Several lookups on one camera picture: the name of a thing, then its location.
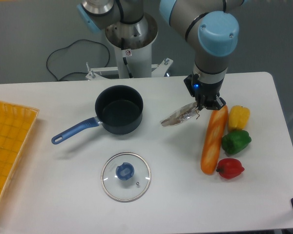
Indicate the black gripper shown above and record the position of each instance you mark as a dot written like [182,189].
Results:
[206,95]

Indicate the toast slice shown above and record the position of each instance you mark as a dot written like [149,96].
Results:
[181,115]

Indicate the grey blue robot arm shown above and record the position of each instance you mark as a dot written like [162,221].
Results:
[206,25]

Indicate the yellow bell pepper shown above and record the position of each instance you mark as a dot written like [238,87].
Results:
[238,118]

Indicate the orange baguette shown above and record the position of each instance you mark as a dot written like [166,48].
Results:
[213,139]

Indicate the green bell pepper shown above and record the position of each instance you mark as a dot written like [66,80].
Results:
[235,141]

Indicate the red bell pepper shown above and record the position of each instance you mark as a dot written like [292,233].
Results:
[229,168]

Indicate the glass lid with blue knob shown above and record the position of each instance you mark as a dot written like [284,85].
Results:
[125,177]

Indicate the yellow wicker basket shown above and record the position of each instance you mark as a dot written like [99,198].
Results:
[16,123]

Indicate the dark pot with blue handle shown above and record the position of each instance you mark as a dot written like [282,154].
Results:
[119,109]

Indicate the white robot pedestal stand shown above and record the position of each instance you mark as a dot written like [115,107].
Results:
[132,45]

